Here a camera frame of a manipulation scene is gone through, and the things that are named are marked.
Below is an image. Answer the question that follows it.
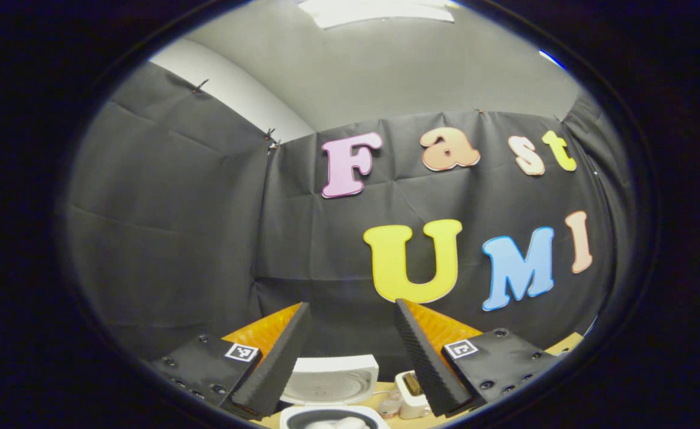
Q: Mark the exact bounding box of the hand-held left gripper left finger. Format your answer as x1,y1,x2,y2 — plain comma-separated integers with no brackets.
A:
147,301,313,419

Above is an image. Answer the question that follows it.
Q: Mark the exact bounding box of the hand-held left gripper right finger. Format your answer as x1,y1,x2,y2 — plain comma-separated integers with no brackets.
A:
393,297,560,418

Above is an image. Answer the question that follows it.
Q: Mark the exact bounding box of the clear bottle with red label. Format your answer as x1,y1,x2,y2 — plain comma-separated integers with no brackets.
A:
379,390,403,418

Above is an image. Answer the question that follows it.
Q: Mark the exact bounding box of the white rice cooker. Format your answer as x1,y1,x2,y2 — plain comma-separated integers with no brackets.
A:
278,355,390,429

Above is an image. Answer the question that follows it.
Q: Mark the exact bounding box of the white toaster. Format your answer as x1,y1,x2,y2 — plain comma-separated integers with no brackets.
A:
394,369,431,420

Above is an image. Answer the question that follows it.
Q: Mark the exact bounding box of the black backdrop cloth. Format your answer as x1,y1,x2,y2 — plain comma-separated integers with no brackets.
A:
61,60,618,364

